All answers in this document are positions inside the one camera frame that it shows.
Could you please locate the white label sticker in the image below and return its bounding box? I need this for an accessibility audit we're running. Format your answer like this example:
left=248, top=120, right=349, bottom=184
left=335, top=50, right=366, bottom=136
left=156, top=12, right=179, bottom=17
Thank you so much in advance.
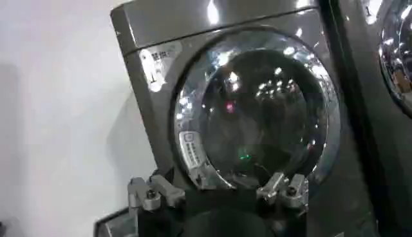
left=138, top=41, right=183, bottom=93

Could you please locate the round glass dryer door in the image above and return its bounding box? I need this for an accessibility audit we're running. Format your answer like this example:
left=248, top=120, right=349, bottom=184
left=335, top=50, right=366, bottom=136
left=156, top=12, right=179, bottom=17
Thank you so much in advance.
left=170, top=27, right=342, bottom=191
left=377, top=0, right=412, bottom=119

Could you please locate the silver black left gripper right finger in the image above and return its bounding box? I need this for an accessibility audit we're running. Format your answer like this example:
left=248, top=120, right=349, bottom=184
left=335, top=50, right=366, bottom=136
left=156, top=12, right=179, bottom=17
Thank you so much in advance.
left=256, top=171, right=310, bottom=214

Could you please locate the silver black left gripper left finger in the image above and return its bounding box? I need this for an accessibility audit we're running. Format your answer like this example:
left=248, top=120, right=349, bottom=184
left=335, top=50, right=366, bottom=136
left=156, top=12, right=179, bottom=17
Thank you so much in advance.
left=127, top=174, right=186, bottom=219

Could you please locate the grey dryer with white sticker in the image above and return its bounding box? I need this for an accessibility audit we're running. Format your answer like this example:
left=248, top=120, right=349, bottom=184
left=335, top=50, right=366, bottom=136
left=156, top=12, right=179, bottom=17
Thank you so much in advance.
left=94, top=0, right=380, bottom=237

